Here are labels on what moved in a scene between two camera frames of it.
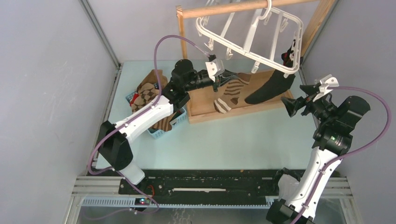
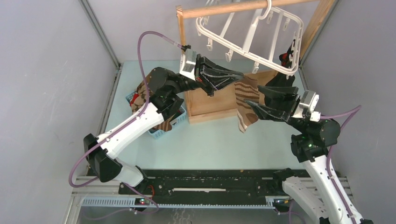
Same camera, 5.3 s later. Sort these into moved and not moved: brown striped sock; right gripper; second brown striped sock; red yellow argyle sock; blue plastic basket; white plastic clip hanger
Moved: brown striped sock; right gripper
Not moved: white plastic clip hanger; blue plastic basket; red yellow argyle sock; second brown striped sock
